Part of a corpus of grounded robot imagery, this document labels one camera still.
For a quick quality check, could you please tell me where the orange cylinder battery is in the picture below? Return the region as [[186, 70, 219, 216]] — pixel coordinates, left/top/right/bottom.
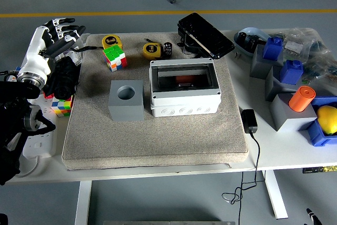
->
[[288, 85, 316, 112], [175, 75, 197, 85]]

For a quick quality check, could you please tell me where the yellow tape measure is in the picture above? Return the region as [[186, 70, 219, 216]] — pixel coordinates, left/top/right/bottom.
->
[[102, 35, 122, 51], [142, 42, 162, 60]]

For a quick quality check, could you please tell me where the black table control panel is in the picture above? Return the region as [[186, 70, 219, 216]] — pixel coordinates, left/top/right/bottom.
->
[[302, 165, 337, 174]]

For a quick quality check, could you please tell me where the grey plastic junction box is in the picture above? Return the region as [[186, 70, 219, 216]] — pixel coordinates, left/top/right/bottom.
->
[[148, 57, 221, 117]]

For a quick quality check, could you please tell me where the black flat case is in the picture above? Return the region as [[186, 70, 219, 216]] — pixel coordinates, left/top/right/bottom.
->
[[176, 12, 236, 60]]

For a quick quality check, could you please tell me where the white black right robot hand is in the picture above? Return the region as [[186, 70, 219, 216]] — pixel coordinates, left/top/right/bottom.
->
[[305, 208, 321, 225]]

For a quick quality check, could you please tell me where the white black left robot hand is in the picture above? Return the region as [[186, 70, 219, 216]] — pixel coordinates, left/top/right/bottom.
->
[[17, 17, 87, 83]]

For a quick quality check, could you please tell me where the blue square battery block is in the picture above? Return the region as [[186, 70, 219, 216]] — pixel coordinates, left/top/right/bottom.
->
[[279, 59, 304, 85], [261, 36, 284, 61]]

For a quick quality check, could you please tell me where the clear bag of hardware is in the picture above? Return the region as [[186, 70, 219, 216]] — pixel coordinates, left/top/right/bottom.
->
[[63, 34, 90, 66]]

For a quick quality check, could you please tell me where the clear bag of parts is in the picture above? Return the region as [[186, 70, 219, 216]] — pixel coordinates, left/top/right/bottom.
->
[[268, 27, 337, 96]]

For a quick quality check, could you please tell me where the beige fabric mat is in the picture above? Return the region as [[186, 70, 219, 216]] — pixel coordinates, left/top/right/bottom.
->
[[62, 33, 250, 170]]

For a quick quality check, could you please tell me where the blue plastic bin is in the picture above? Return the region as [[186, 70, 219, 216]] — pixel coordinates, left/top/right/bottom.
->
[[298, 96, 337, 147]]

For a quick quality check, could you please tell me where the black adapter cord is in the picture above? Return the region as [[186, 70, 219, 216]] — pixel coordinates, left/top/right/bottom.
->
[[222, 131, 266, 225]]

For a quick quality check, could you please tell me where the white table leg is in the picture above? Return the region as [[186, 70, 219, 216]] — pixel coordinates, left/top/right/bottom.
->
[[75, 181, 93, 225], [263, 170, 288, 220]]

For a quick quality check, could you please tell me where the black lanyard strap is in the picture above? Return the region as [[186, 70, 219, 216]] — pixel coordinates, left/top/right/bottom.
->
[[70, 45, 105, 53]]

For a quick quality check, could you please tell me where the grey holder block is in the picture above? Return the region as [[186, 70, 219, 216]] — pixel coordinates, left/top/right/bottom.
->
[[269, 93, 318, 132], [249, 44, 285, 80], [264, 64, 306, 102]]

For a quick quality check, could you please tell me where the yellow lemon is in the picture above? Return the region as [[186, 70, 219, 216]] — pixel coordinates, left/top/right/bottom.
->
[[315, 105, 337, 135]]

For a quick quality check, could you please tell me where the transparent hinged box lid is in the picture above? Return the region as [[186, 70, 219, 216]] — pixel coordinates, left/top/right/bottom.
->
[[155, 65, 215, 90]]

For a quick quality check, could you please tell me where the black folded umbrella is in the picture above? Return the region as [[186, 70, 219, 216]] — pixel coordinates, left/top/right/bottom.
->
[[43, 56, 81, 99]]

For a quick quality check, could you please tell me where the white cable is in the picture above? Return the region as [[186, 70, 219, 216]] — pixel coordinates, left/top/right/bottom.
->
[[18, 156, 40, 178]]

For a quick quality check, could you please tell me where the grey block with round hole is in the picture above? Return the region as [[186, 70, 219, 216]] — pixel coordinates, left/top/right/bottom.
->
[[108, 79, 145, 122]]

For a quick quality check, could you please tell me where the light blue bowl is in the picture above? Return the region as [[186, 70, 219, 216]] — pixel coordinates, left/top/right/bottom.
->
[[233, 27, 271, 57]]

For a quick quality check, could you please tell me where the black power adapter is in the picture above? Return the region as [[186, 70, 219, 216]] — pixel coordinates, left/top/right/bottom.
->
[[241, 109, 259, 134]]

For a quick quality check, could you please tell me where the colourful puzzle cube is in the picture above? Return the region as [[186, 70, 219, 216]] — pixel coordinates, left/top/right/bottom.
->
[[102, 45, 127, 72], [52, 95, 74, 117]]

